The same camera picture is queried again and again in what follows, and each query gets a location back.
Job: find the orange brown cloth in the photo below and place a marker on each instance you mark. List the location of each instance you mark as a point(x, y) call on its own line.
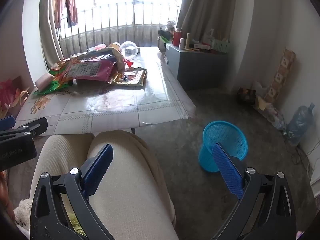
point(5, 195)

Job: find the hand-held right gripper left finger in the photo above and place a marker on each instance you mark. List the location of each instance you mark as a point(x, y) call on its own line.
point(97, 167)

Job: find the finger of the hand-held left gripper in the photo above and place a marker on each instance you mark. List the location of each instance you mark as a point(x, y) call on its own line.
point(35, 126)
point(7, 123)

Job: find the floral plastic tablecloth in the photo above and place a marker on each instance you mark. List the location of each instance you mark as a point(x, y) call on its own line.
point(112, 105)

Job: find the green storage basket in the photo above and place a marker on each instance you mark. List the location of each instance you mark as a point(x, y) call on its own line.
point(221, 46)

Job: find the pink snack bag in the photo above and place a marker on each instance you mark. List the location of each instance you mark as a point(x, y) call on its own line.
point(87, 70)

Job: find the person's right leg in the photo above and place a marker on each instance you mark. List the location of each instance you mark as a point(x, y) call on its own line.
point(132, 180)

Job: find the small white bottle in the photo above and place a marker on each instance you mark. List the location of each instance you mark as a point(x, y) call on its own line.
point(182, 43)

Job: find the pile of plastic bags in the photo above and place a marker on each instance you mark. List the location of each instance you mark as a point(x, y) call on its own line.
point(268, 107)

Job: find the person's left leg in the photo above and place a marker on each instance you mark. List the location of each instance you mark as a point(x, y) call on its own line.
point(62, 155)

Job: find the white plastic bag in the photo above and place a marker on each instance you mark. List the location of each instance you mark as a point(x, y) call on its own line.
point(208, 36)

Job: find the hanging pink clothes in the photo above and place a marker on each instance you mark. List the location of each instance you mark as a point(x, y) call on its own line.
point(67, 5)

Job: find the green plastic piece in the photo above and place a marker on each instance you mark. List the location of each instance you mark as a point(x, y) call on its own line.
point(165, 40)

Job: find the metal window railing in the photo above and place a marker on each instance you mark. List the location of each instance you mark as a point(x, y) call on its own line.
point(112, 30)

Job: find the black box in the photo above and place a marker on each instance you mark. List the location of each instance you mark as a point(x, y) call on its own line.
point(165, 33)

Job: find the silver snack bag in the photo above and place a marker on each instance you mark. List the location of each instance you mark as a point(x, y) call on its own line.
point(95, 53)

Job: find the green snack bag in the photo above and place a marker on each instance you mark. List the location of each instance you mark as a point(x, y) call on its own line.
point(57, 82)

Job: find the red snack packet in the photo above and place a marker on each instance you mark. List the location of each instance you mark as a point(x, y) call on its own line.
point(97, 47)

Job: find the white plastic drawer unit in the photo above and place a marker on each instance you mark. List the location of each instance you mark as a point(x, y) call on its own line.
point(315, 177)

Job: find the cardboard tube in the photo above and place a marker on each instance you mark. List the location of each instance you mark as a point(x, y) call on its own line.
point(187, 41)

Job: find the blue water jug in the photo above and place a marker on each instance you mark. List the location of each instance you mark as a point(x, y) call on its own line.
point(300, 125)

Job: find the gold snack bag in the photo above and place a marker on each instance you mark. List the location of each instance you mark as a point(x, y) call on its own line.
point(131, 77)

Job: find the white flat box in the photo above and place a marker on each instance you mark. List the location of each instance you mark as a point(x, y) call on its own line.
point(202, 46)

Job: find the clear plastic container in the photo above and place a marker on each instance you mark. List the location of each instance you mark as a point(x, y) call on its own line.
point(128, 50)

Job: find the white fluffy cloth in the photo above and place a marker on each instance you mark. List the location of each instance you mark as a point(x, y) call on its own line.
point(22, 215)

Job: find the beige curtain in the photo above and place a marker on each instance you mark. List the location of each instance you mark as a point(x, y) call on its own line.
point(48, 30)
point(212, 5)

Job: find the person's leg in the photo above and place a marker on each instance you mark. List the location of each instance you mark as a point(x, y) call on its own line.
point(62, 155)
point(132, 180)

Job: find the pink tissue pack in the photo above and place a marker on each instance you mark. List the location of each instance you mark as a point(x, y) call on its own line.
point(44, 81)

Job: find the brown patterned roll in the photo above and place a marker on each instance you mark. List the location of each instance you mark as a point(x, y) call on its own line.
point(281, 75)

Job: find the blue plastic basket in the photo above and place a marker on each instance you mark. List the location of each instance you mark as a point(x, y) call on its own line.
point(210, 155)

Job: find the grey cabinet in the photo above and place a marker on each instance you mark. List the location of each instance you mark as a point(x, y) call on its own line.
point(200, 70)

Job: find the dark printed box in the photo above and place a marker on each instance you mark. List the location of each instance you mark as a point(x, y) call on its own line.
point(246, 95)

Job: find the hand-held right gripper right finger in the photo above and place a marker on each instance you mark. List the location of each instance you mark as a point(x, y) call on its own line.
point(227, 170)

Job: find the red thermos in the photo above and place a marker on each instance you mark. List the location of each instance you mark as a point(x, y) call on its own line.
point(177, 38)

